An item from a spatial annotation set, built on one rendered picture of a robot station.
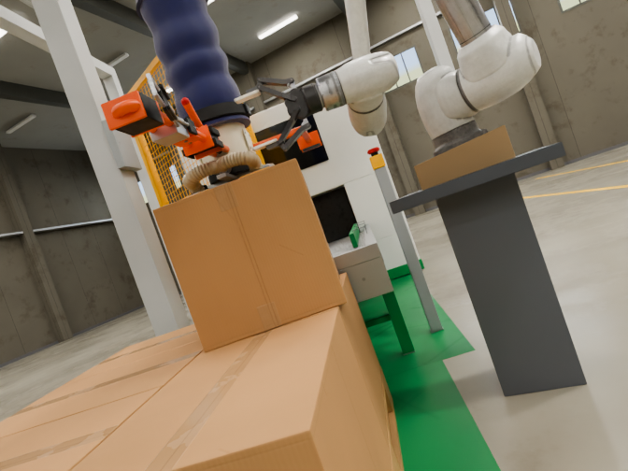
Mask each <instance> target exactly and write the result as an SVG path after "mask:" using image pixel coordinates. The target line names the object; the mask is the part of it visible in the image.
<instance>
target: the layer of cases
mask: <svg viewBox="0 0 628 471"><path fill-rule="evenodd" d="M339 276H340V280H341V283H342V286H343V289H344V292H345V295H346V298H347V301H348V302H347V303H346V304H343V305H340V306H337V307H332V308H330V309H327V310H324V311H322V312H319V313H316V314H314V315H311V316H308V317H305V318H303V319H300V320H298V321H293V322H290V323H287V324H284V325H282V326H280V327H277V328H274V329H271V330H268V331H266V332H263V333H260V334H258V335H253V336H251V337H248V338H245V339H242V340H239V341H236V342H235V343H232V344H229V345H226V346H223V347H220V348H218V349H215V350H211V351H208V352H205V351H204V349H203V346H202V343H201V341H200V338H199V335H198V333H197V331H196V328H195V325H194V324H192V325H189V326H187V327H184V328H181V329H178V330H176V331H173V332H170V333H167V334H164V335H159V336H156V337H154V338H151V339H148V340H146V341H143V342H140V343H137V344H134V345H132V346H129V347H126V348H125V349H123V350H121V351H119V352H117V353H115V354H114V355H112V356H110V357H109V358H107V359H105V360H104V361H103V362H101V363H100V364H97V365H96V366H94V367H92V368H91V369H89V370H87V371H86V372H84V373H82V374H81V375H79V376H77V377H75V378H73V379H71V380H70V381H68V382H66V384H64V385H63V386H61V387H59V388H57V389H56V390H54V391H52V392H50V393H48V394H47V395H45V396H43V397H42V398H40V399H38V400H37V401H35V402H34V403H32V404H31V405H29V406H27V407H25V408H23V409H22V410H20V411H18V412H17V413H15V414H13V415H12V416H10V417H8V418H7V419H5V420H3V421H1V422H0V471H392V462H391V454H390V446H389V438H388V430H387V422H386V414H385V406H384V397H383V390H382V381H381V373H380V365H379V362H378V358H377V355H376V353H375V350H374V347H373V345H372V342H371V339H370V336H369V333H368V332H367V329H366V326H365V323H364V319H363V316H362V313H361V310H360V309H359V306H358V303H357V300H356V297H355V295H354V292H353V289H352V287H351V284H350V280H349V277H348V274H347V273H343V274H340V275H339Z"/></svg>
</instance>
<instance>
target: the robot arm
mask: <svg viewBox="0 0 628 471"><path fill-rule="evenodd" d="M435 3H436V5H437V6H438V8H439V10H440V12H441V13H442V15H443V17H444V19H445V21H446V22H447V24H448V26H449V28H450V30H451V31H452V33H453V34H454V36H455V38H456V40H457V41H458V43H459V45H460V48H459V50H458V56H457V59H458V62H459V66H460V69H457V70H453V68H452V67H450V66H447V65H439V66H435V67H433V68H431V69H430V70H428V71H426V72H425V73H424V74H422V75H421V76H420V77H419V78H418V80H417V84H416V86H415V98H416V104H417V108H418V111H419V113H420V116H421V120H422V122H423V124H424V127H425V129H426V131H427V132H428V134H429V136H430V137H431V139H432V141H433V144H434V147H435V152H434V153H433V155H434V156H435V157H436V156H437V155H439V154H441V153H444V152H446V151H448V150H451V149H453V148H456V147H458V146H460V145H462V144H463V143H465V142H468V141H470V140H472V139H474V138H476V137H478V136H482V135H484V134H486V133H488V130H487V129H481V130H480V129H479V128H478V125H477V123H476V121H475V119H474V115H476V114H477V113H478V112H479V111H481V110H482V109H484V108H487V107H491V106H493V105H495V104H497V103H499V102H501V101H503V100H505V99H507V98H508V97H509V96H511V95H513V94H514V93H517V92H518V91H519V90H521V89H522V88H523V87H524V86H525V85H526V84H528V83H529V81H530V80H531V79H532V78H533V77H534V75H535V74H536V73H537V71H538V70H539V68H540V67H541V58H540V54H539V50H538V48H537V45H536V43H535V42H534V40H533V39H532V38H531V37H529V36H527V35H524V34H515V35H514V36H513V35H512V34H511V33H510V32H509V31H507V30H506V28H505V27H504V26H501V25H497V24H493V25H491V23H490V22H489V20H488V18H487V16H486V14H485V12H484V10H483V9H482V7H481V5H480V3H479V1H478V0H435ZM345 8H346V14H347V20H348V27H349V33H350V45H351V52H352V59H353V60H352V61H350V62H348V63H346V64H344V65H342V66H341V67H340V68H338V69H337V70H335V71H332V72H330V73H328V74H325V75H323V76H321V77H318V78H316V83H317V84H314V83H310V84H308V85H306V86H303V87H301V88H295V81H294V79H293V78H286V79H281V78H260V77H258V78H257V86H255V87H253V88H250V89H248V90H246V93H247V94H244V95H242V96H239V97H237V98H235V99H234V100H235V102H236V103H237V104H240V103H243V102H245V101H248V100H250V99H252V98H254V97H256V96H259V95H261V93H260V92H262V93H267V94H270V95H272V96H275V97H277V98H280V99H282V100H284V101H285V102H284V104H285V106H286V108H287V111H288V114H289V115H290V116H291V117H290V118H289V121H288V123H287V125H286V126H285V128H284V130H283V132H282V134H281V136H280V137H279V139H278V140H277V139H276V138H275V139H272V140H270V141H267V142H265V143H263V144H260V145H258V146H255V147H253V148H252V150H254V151H257V150H262V149H264V148H267V149H268V150H272V149H274V148H277V147H281V148H282V149H283V150H284V151H287V150H288V149H289V148H290V147H291V146H292V145H293V143H294V142H295V141H296V140H297V139H298V138H299V137H300V136H301V135H302V134H303V133H304V132H305V131H307V130H309V129H310V128H311V125H310V123H309V122H308V120H307V117H308V116H310V115H313V114H316V113H318V112H321V111H322V110H323V107H325V109H326V111H330V110H332V109H335V108H338V107H343V106H345V105H347V107H348V112H349V116H350V122H351V125H352V127H353V129H354V130H355V131H356V132H357V133H358V134H359V135H361V136H376V135H378V134H379V133H380V132H381V131H382V129H383V128H384V126H385V123H386V120H387V102H386V97H385V92H387V91H388V90H390V89H391V88H392V87H393V86H394V85H395V84H396V83H397V82H398V80H399V79H400V76H399V68H398V64H397V62H396V60H395V58H394V57H393V56H392V55H391V54H390V53H389V52H387V51H382V52H375V53H371V52H370V42H369V33H368V22H367V12H366V2H365V0H345ZM263 85H273V86H283V87H287V86H288V88H292V89H291V91H290V93H289V94H287V93H282V92H279V91H276V90H273V89H270V88H268V87H265V86H263ZM297 119H299V120H303V122H302V124H301V125H302V126H301V127H300V128H299V129H298V130H297V131H296V132H295V133H294V134H293V135H292V136H291V138H290V139H289V140H288V141H287V142H286V143H285V144H284V142H285V140H286V138H287V136H288V134H289V133H290V131H291V130H292V128H293V126H294V124H295V123H296V121H297Z"/></svg>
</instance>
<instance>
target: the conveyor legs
mask: <svg viewBox="0 0 628 471"><path fill-rule="evenodd" d="M382 296H383V299H384V302H385V305H386V307H387V309H388V312H389V313H388V314H385V315H382V316H379V317H376V318H373V319H370V320H367V321H364V323H365V326H366V328H368V327H371V326H374V325H377V324H380V323H383V322H385V321H392V325H393V328H394V331H395V333H396V335H397V338H398V341H399V344H400V347H401V349H402V352H403V354H404V355H408V354H410V353H413V352H415V350H414V347H413V344H412V341H411V339H410V336H409V333H408V330H407V327H406V324H405V321H404V318H403V315H402V312H401V310H400V307H399V305H398V302H397V299H396V297H395V294H394V291H392V292H389V293H384V294H383V295H382Z"/></svg>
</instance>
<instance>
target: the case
mask: <svg viewBox="0 0 628 471"><path fill-rule="evenodd" d="M153 214H154V217H155V220H156V221H157V224H158V227H159V229H160V232H161V235H162V238H163V240H164V244H165V246H166V249H167V252H168V255H169V257H170V260H171V263H172V265H173V267H174V270H175V272H176V275H177V278H178V282H179V285H180V288H181V289H182V292H183V295H184V298H185V300H186V303H187V306H188V308H189V310H190V313H191V315H192V318H193V323H194V325H195V328H196V331H197V333H198V335H199V338H200V341H201V343H202V346H203V349H204V351H205V352H208V351H211V350H215V349H218V348H220V347H223V346H226V345H229V344H232V343H235V342H236V341H239V340H242V339H245V338H248V337H251V336H253V335H258V334H260V333H263V332H266V331H268V330H271V329H274V328H277V327H280V326H282V325H284V324H287V323H290V322H293V321H298V320H300V319H303V318H305V317H308V316H311V315H314V314H316V313H319V312H322V311H324V310H327V309H330V308H332V307H337V306H340V305H343V304H346V303H347V302H348V301H347V298H346V295H345V292H344V289H343V286H342V283H341V280H340V276H339V274H338V271H337V269H336V266H335V261H334V258H333V256H332V253H331V251H330V248H329V245H328V243H327V240H326V237H325V234H324V232H323V230H322V227H321V222H320V220H319V217H318V214H317V211H316V208H315V207H314V204H313V201H312V198H311V196H310V193H309V190H308V187H307V184H306V181H305V179H304V176H303V174H302V171H301V169H300V167H299V164H298V162H297V160H296V159H295V158H294V159H291V160H289V161H286V162H284V163H281V164H276V165H274V166H271V167H268V168H266V169H264V170H261V171H258V172H256V173H253V174H250V175H247V176H245V177H243V178H238V179H236V180H233V181H230V182H227V183H225V184H222V185H220V186H217V187H215V188H212V189H209V190H206V191H204V192H201V193H198V194H195V195H192V196H189V197H187V198H184V199H181V200H178V201H177V202H174V203H171V204H168V205H166V206H163V207H158V208H156V209H154V210H153Z"/></svg>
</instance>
